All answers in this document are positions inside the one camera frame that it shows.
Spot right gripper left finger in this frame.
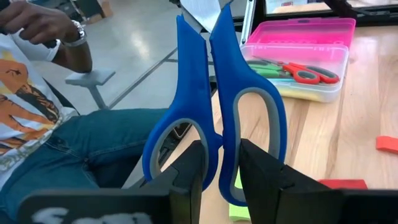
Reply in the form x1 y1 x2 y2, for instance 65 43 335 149
139 139 206 224

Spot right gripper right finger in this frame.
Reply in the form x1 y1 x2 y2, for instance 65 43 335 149
239 139 346 224

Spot green sticky note pad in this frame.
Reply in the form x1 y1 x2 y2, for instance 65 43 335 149
228 167 251 222

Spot red eraser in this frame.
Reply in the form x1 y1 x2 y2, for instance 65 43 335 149
318 179 369 190

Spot yellow highlighter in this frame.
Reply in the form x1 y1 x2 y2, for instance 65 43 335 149
275 86 341 103

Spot blue-handled scissors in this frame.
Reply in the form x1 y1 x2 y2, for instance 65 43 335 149
142 0 289 208

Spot orange eraser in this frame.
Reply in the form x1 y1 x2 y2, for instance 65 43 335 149
375 135 398 156

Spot red-handled scissors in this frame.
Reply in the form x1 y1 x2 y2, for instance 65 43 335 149
252 58 341 85

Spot green-handled scissors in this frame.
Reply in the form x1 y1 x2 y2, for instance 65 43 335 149
247 60 295 79

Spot clear pencil box pink lid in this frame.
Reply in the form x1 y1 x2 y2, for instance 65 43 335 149
240 17 357 104

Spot person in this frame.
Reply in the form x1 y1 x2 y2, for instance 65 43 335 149
0 0 195 224

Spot grey metal floor stand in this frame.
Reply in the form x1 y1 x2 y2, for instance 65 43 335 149
64 68 116 110

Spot silver wristwatch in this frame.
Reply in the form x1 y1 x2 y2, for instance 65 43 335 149
62 20 87 47

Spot brown cardboard box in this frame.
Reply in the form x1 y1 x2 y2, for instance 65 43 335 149
85 0 114 25

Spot person's hand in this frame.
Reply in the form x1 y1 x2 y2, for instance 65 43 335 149
0 0 78 44

